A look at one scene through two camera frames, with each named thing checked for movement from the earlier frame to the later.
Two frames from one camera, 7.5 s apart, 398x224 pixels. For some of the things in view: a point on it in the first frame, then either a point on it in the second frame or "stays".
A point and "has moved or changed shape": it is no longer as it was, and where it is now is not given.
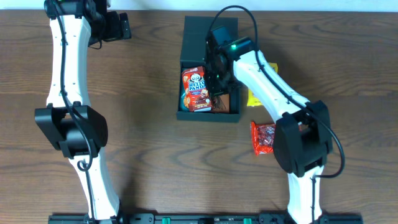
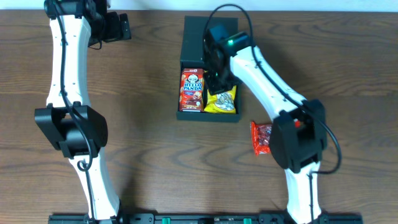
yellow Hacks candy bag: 252,100 -> 223,102
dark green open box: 194,32 stays
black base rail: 204,219 stays
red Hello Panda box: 196,89 has moved or changed shape
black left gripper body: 112,32 stays
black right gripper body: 219,83 stays
